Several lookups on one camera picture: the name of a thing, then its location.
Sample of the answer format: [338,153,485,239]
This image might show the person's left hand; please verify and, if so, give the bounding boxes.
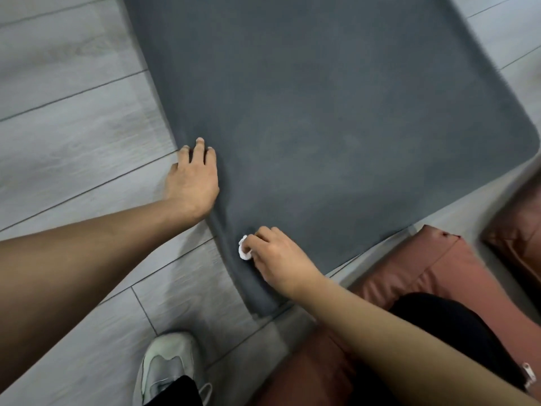
[163,137,220,225]

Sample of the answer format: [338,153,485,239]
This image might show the person's right hand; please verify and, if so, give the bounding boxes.
[244,226,327,302]

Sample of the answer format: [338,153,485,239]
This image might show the white tissue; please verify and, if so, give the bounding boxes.
[237,234,254,262]

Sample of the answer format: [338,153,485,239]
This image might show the dark grey yoga mat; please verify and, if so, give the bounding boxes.
[120,0,541,320]

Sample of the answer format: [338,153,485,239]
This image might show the person's left forearm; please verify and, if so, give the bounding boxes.
[0,197,199,381]

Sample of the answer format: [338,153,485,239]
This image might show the person's right forearm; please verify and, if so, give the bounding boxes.
[295,276,541,406]

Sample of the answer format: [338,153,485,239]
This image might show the grey shoe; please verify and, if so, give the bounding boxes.
[132,332,213,406]

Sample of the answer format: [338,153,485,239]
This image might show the reddish-brown cushion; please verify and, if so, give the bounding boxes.
[253,225,541,406]
[481,173,541,286]

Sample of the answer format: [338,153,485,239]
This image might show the black trousers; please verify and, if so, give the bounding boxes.
[143,293,529,406]

